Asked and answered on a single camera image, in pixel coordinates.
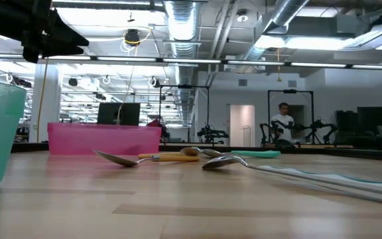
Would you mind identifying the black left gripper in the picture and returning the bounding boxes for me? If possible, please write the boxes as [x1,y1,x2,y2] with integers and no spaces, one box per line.
[0,0,90,64]

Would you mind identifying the orange handled spoon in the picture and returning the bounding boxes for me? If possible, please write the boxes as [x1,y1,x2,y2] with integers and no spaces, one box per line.
[93,149,201,168]
[137,147,202,159]

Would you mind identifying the white teal patterned spoon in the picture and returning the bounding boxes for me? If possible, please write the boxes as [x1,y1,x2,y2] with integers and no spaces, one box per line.
[201,155,382,206]

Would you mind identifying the teal handled spoon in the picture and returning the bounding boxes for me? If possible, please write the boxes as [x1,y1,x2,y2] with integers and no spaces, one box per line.
[200,148,282,159]

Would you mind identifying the white column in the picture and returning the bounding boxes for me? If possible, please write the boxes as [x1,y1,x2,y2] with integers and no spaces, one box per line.
[28,64,62,143]

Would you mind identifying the black monitor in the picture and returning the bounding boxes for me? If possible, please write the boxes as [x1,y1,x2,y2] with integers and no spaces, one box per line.
[97,102,141,127]

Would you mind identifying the pink translucent plastic bin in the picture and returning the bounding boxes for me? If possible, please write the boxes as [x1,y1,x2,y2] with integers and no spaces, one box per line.
[47,121,162,156]

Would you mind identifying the LED light bar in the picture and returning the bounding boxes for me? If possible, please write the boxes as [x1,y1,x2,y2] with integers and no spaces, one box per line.
[0,52,382,71]

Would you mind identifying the person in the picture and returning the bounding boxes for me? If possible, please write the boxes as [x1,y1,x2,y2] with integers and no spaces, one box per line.
[269,102,296,147]

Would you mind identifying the black desk monitors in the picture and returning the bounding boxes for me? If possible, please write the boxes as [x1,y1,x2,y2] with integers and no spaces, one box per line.
[335,106,382,149]

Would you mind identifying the black ceiling cable reel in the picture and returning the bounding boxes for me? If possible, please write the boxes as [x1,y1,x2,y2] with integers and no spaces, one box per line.
[123,29,141,46]

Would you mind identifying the silver air duct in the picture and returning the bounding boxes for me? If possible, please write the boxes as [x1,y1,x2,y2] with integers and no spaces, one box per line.
[243,0,311,64]
[162,0,201,129]

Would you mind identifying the black background rig frame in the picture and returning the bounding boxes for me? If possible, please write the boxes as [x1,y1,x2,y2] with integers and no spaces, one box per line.
[267,88,314,147]
[158,84,211,144]

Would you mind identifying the black aluminium table frame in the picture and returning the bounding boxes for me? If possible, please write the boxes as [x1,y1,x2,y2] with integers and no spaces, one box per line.
[10,141,382,163]

